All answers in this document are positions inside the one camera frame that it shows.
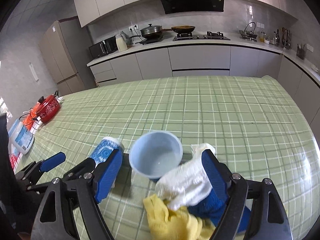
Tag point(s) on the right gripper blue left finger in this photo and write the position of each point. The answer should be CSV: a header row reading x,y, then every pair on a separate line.
x,y
105,175

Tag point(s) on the blue patterned paper cup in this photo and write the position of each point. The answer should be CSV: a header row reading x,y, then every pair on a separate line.
x,y
104,149

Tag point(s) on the red checkered cloth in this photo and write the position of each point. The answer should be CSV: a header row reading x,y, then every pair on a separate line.
x,y
14,160

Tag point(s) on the black pot with lid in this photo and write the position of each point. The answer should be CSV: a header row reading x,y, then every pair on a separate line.
x,y
152,31

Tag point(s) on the beige refrigerator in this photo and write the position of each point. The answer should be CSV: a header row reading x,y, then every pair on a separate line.
x,y
65,51

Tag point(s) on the frying pan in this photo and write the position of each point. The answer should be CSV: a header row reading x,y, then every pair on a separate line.
x,y
182,29

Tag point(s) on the green checkered tablecloth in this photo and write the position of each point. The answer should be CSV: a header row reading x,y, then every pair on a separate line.
x,y
256,128

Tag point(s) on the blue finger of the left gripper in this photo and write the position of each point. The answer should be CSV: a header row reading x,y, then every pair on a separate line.
x,y
52,162

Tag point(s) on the gas stove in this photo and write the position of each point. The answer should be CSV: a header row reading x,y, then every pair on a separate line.
x,y
208,36

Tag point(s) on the lower kitchen cabinets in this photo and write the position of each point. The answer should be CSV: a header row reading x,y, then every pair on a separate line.
x,y
296,76

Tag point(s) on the white blue container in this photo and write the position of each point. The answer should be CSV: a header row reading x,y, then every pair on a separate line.
x,y
20,137

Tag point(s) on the yellow cloth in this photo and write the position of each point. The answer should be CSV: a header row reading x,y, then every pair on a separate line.
x,y
180,224

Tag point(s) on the blue cloth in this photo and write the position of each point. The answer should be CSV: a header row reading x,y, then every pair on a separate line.
x,y
213,208

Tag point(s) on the white tissue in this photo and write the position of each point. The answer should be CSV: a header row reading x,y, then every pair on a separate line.
x,y
187,184

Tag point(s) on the black utensil holder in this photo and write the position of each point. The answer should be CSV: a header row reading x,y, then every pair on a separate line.
x,y
301,51

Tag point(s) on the white kettle jug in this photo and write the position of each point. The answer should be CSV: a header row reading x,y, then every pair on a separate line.
x,y
121,44

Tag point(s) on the red pot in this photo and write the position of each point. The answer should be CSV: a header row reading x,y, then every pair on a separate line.
x,y
48,107

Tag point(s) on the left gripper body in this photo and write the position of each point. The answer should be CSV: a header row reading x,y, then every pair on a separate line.
x,y
30,175

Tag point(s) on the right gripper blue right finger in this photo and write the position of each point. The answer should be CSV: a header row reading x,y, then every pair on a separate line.
x,y
218,175

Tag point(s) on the black microwave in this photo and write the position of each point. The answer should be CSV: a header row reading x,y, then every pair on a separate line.
x,y
103,48

